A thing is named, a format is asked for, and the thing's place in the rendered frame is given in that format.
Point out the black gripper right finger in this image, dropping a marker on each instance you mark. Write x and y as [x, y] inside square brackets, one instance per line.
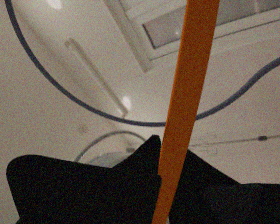
[205, 195]

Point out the orange handle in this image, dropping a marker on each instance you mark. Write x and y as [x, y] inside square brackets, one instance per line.
[195, 46]

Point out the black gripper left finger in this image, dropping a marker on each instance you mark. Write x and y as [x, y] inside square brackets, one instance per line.
[84, 194]

